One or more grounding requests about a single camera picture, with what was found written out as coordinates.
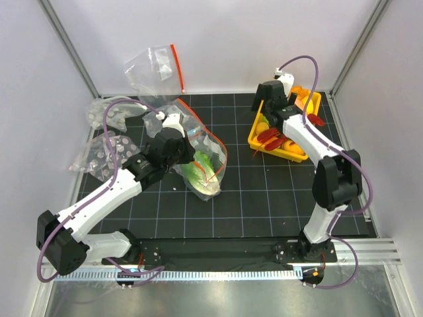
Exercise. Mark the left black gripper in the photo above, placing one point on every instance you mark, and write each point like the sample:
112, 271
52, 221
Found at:
189, 152

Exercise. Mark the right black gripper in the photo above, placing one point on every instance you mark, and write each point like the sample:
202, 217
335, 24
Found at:
257, 99

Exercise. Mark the toy small orange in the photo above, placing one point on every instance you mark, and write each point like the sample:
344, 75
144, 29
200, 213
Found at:
261, 127

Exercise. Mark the toy green lettuce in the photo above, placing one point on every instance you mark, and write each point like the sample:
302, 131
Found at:
200, 176

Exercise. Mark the clear bag orange zipper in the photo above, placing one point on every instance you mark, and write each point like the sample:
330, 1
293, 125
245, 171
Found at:
209, 144
156, 72
190, 121

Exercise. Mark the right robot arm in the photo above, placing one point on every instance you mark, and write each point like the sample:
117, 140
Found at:
283, 119

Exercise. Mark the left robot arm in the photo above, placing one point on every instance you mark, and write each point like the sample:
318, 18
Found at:
64, 239

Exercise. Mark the bag of white discs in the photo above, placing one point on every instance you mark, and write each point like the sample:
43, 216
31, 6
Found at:
116, 116

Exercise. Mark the bag of pink discs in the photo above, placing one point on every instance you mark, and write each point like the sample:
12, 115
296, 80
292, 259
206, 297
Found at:
96, 159

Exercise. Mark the upright clear bag orange zipper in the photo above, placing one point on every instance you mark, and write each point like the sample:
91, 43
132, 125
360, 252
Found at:
156, 72

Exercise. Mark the toy pink sausage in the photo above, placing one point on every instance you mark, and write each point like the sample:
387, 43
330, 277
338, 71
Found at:
299, 103

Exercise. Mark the toy orange coral piece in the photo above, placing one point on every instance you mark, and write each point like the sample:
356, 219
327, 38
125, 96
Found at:
300, 92

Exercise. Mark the yellow plastic tray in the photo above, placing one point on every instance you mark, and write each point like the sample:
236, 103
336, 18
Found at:
315, 119

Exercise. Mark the toy red lobster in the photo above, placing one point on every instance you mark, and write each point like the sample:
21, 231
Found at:
270, 140

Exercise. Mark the toy yellow lemon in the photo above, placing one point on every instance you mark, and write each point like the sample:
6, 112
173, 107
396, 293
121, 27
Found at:
310, 106

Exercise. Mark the toy orange fruit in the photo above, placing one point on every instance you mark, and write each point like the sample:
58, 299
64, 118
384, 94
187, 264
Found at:
293, 148

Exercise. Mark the black grid mat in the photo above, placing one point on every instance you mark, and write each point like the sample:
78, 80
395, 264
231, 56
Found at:
261, 195

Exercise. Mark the black mounting plate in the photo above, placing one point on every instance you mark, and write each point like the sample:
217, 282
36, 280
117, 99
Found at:
225, 253

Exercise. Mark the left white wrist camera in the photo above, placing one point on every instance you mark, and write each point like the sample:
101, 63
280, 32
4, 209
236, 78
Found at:
174, 121

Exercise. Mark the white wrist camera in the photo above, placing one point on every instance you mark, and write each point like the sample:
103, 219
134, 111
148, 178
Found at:
287, 79
174, 121

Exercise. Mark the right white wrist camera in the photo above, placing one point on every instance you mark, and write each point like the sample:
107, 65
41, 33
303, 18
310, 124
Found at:
287, 79

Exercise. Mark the right aluminium post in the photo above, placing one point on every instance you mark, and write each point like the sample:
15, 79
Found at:
373, 20

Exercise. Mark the aluminium post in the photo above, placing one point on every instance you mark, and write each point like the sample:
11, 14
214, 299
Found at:
67, 44
373, 20

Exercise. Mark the left aluminium post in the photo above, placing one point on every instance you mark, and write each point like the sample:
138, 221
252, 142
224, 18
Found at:
67, 44

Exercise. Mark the aluminium front rail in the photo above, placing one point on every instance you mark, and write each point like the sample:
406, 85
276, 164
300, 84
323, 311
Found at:
352, 253

